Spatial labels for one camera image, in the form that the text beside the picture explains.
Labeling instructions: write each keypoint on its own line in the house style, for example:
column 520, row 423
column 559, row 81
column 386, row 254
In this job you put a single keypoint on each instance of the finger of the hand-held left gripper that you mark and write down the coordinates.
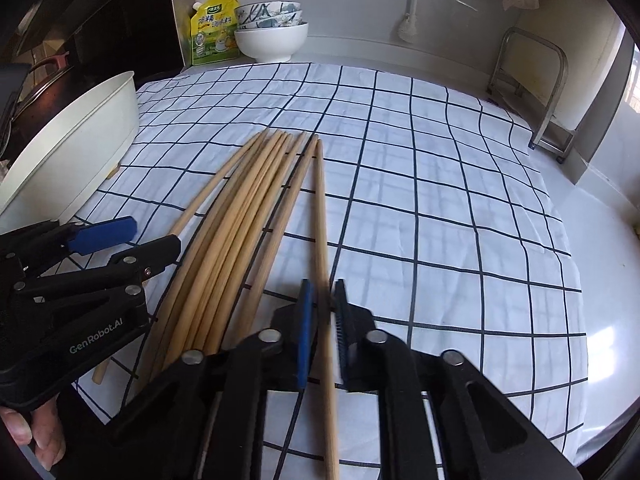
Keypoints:
column 100, row 235
column 160, row 252

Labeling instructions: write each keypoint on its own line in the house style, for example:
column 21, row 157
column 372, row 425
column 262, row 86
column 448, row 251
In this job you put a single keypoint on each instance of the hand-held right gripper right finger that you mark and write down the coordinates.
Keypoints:
column 345, row 345

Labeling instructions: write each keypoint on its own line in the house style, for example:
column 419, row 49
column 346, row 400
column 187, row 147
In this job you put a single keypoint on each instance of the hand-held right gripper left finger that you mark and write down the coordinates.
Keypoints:
column 306, row 340

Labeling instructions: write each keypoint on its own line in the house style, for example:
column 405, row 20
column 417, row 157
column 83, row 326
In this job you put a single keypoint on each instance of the bunch of wooden chopsticks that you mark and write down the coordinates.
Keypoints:
column 240, row 220

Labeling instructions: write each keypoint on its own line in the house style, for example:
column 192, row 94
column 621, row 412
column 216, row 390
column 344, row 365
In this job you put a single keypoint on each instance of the large white basin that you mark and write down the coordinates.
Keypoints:
column 65, row 150

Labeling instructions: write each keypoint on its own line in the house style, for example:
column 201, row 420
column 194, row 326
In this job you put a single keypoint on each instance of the pale wooden chopstick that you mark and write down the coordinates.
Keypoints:
column 320, row 235

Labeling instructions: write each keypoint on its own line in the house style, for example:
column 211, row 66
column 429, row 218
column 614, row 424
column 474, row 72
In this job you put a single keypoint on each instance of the person's left hand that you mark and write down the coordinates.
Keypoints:
column 47, row 430

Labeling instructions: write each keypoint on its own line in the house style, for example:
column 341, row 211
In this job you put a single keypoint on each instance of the white grid-checked cloth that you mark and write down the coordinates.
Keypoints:
column 425, row 210

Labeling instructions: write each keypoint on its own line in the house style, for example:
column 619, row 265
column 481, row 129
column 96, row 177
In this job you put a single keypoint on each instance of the yellow seasoning pouch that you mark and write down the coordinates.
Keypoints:
column 215, row 35

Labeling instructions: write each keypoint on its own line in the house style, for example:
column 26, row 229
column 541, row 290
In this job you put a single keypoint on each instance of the blue patterned bowl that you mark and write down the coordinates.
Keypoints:
column 270, row 10
column 272, row 24

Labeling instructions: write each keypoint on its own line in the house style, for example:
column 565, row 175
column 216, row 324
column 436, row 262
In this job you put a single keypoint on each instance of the steel board rack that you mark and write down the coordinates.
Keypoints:
column 553, row 95

